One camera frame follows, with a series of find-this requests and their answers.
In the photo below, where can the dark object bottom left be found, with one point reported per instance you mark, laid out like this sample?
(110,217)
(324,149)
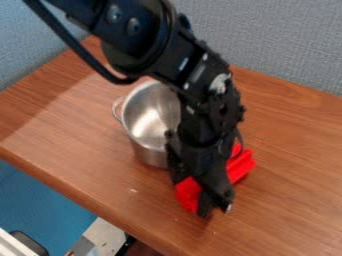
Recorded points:
(18,244)

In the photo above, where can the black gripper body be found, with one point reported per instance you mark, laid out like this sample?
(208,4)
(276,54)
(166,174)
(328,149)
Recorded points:
(205,159)

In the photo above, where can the grey white box under table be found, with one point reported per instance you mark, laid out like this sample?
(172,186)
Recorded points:
(102,240)

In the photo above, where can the red plastic block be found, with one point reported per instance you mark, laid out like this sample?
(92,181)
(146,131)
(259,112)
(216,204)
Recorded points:
(239,167)

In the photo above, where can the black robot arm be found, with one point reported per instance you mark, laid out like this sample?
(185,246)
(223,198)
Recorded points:
(148,41)

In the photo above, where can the stainless steel pot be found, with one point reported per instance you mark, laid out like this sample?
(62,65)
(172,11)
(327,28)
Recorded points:
(149,111)

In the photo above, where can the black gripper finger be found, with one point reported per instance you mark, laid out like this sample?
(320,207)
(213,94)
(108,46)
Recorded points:
(212,201)
(178,170)

